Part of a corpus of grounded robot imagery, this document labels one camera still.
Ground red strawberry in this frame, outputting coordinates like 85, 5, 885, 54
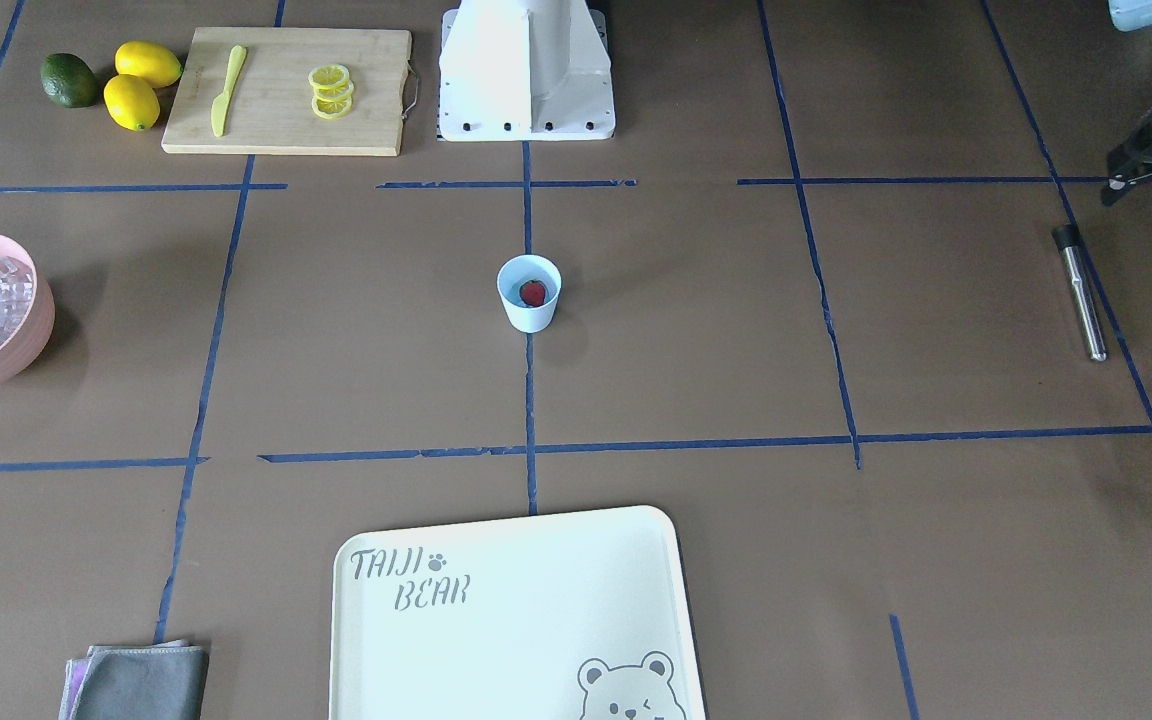
518, 279, 550, 306

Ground steel muddler black tip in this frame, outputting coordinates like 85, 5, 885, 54
1051, 223, 1108, 363

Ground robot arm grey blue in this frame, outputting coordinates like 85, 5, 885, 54
1107, 0, 1152, 32

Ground blue plastic cup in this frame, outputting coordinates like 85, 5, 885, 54
495, 253, 563, 334

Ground beige bear tray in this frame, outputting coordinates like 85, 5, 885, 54
326, 505, 707, 719

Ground lemon slices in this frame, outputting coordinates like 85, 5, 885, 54
306, 65, 355, 120

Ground wooden cutting board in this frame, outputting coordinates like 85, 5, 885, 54
161, 26, 414, 158

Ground yellow lemon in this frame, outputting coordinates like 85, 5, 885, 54
103, 74, 161, 132
114, 40, 183, 90

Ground grey folded cloth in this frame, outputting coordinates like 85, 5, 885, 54
58, 639, 209, 719

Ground green avocado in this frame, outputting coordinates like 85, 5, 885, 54
38, 53, 100, 109

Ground white post base plate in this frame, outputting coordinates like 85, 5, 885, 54
435, 1, 617, 142

